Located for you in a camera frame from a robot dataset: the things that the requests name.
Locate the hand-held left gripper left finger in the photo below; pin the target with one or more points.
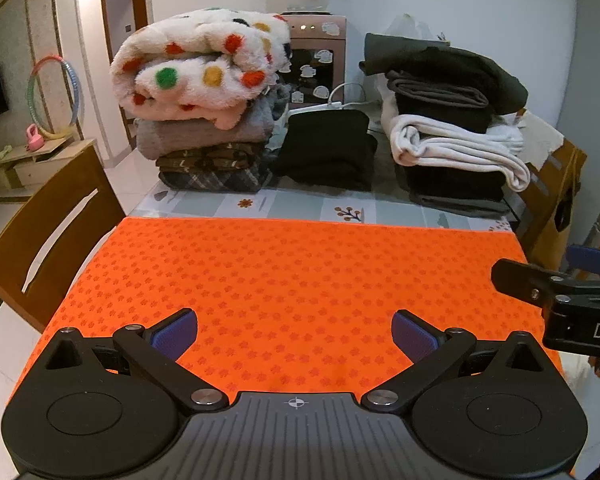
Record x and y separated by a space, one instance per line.
177 332

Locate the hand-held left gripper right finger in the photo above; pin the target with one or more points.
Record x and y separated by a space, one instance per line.
412 335

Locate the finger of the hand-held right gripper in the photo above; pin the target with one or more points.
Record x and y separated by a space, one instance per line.
520 277
595 260

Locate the wooden chair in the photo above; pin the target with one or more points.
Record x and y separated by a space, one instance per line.
550 200
10 265

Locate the black thick folded garment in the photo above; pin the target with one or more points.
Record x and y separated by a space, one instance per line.
455 182

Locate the orange patterned mat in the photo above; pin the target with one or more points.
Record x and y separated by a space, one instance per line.
300 285

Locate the white ragged cloth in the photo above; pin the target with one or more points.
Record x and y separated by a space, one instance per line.
540 135

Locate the white folded garment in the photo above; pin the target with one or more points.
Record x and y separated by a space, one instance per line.
455 145

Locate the plaid folded garment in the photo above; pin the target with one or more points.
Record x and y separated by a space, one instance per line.
215 180

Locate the brown patterned folded garment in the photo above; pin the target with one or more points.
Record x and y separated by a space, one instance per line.
205 157

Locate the light grey folded garment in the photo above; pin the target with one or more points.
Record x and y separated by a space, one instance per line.
195 137

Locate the dark grey folded garment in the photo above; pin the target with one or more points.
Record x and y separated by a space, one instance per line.
440 95

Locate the dark olive folded garment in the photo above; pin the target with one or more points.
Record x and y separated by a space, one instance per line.
470 67

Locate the beige low cabinet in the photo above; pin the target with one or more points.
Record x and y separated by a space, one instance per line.
25 170

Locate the colourful hula hoop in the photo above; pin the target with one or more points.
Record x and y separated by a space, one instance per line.
55 135

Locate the pink kettlebell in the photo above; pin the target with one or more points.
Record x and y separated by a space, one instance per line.
34 142

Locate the blue grey garment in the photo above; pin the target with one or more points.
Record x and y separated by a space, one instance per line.
280 100

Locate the white plastic bag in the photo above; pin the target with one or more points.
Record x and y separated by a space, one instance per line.
410 25

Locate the white polka dot fleece blanket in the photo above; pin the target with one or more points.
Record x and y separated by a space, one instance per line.
195 50

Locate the pink water dispenser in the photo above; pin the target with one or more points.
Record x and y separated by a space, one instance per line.
315 35

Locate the brown wooden door frame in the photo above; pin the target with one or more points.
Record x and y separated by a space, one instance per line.
139 0

